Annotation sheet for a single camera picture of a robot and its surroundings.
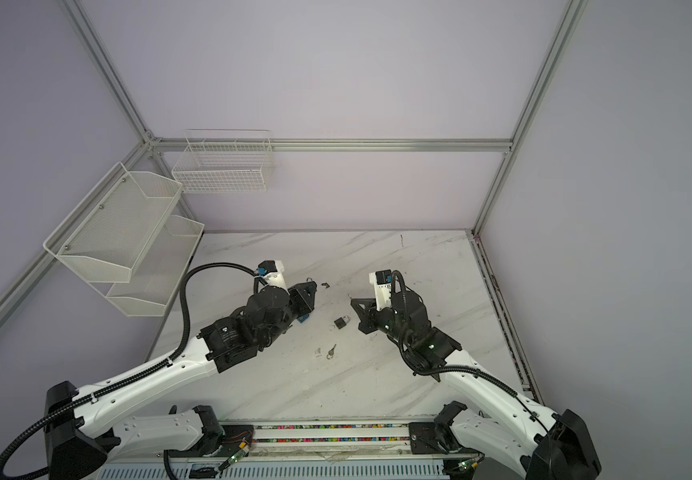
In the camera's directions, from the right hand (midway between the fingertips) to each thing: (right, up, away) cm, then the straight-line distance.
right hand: (350, 302), depth 74 cm
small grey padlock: (-3, -10, +21) cm, 24 cm away
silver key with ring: (-10, -17, +14) cm, 25 cm away
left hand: (-9, +4, -2) cm, 10 cm away
